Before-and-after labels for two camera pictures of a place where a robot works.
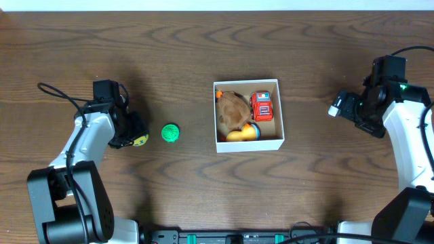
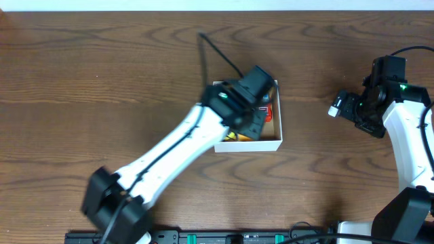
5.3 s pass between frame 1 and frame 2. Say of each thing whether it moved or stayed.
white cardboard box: stayed
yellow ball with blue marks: moved
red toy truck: stayed
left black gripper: moved
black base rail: stayed
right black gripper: stayed
